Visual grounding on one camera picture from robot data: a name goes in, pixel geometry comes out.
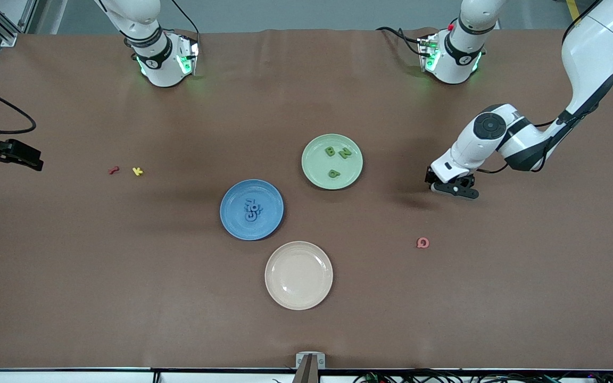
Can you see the green plate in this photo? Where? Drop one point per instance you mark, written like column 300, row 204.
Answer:
column 317, row 165

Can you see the pink foam letter Q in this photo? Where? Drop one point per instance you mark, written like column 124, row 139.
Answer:
column 418, row 242

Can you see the green foam letter B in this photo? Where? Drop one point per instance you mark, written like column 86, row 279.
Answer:
column 330, row 151

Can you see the blue foam letter P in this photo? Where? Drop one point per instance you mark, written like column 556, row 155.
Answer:
column 254, row 207

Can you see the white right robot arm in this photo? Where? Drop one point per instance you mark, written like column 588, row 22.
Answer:
column 163, row 69

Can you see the green foam letter P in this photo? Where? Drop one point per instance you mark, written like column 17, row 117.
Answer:
column 333, row 173

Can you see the beige plate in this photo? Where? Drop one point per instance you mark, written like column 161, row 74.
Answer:
column 298, row 275

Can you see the brown table cover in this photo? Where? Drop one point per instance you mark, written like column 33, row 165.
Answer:
column 306, row 96

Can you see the blue plate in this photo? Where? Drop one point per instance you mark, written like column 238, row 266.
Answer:
column 272, row 218

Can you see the aluminium frame profile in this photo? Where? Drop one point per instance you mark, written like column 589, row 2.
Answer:
column 30, row 16

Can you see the yellow foam letter K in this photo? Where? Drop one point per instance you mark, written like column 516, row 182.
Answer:
column 137, row 171

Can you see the green foam letter N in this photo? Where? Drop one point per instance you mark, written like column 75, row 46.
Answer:
column 345, row 153

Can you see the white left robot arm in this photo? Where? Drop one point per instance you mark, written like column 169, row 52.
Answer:
column 594, row 48

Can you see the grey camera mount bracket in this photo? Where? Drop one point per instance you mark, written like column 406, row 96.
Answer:
column 310, row 367

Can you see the blue foam letter C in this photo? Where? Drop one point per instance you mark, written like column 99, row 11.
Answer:
column 249, row 218

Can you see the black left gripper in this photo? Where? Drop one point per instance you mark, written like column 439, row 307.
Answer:
column 429, row 175

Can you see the red foam letter R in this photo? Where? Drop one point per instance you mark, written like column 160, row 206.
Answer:
column 113, row 170

